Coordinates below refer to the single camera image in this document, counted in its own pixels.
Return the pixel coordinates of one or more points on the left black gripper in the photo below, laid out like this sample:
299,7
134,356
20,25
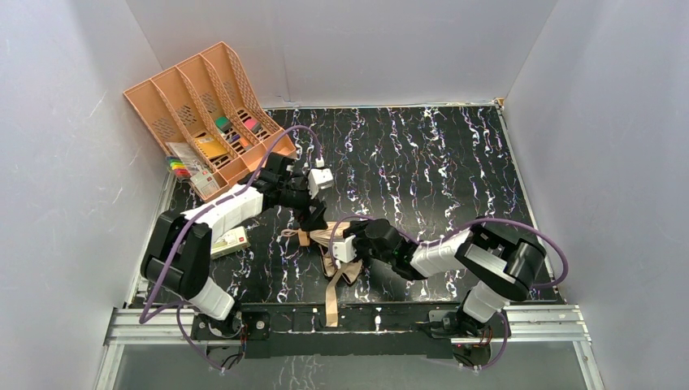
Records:
310,214

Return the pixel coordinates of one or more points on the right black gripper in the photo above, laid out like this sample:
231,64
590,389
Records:
344,233

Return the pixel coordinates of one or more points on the beige folding umbrella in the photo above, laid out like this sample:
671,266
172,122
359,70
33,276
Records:
332,269

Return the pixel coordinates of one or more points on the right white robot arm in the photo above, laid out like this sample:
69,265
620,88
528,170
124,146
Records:
505,262

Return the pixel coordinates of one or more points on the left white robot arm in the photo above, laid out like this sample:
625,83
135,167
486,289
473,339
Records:
177,256

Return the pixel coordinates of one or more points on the pink eraser block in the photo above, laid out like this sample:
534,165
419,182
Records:
253,125

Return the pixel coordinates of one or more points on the small white green box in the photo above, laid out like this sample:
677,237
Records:
230,242

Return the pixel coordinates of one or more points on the yellow notepad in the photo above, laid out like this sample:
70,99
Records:
210,147

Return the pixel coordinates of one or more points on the green eraser block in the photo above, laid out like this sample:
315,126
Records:
223,124

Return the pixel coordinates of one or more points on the white paper card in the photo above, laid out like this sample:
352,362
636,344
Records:
184,152

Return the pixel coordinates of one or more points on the colourful marker set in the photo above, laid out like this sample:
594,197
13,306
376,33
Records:
178,168

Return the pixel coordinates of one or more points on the orange plastic file organizer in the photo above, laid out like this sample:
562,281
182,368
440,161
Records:
183,102

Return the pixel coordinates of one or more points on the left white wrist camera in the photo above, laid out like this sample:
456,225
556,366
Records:
319,177

